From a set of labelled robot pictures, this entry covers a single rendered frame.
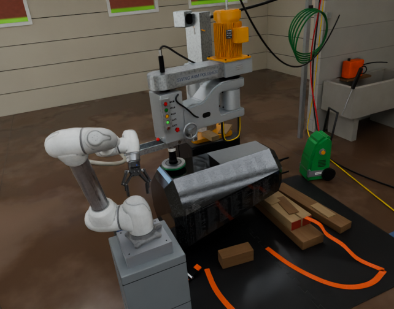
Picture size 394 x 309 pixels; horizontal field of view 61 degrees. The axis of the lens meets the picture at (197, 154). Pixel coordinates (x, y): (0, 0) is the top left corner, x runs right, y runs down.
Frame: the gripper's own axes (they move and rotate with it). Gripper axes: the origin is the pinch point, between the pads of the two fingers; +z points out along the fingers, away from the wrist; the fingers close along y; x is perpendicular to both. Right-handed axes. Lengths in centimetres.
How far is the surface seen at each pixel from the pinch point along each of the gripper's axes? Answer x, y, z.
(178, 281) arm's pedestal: 8, -15, 59
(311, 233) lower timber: -9, -174, 60
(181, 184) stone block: -45, -62, -3
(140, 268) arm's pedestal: 9.2, 9.6, 43.9
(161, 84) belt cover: -16, -39, -82
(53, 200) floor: -257, -2, -15
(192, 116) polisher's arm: -28, -72, -59
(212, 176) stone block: -38, -91, -6
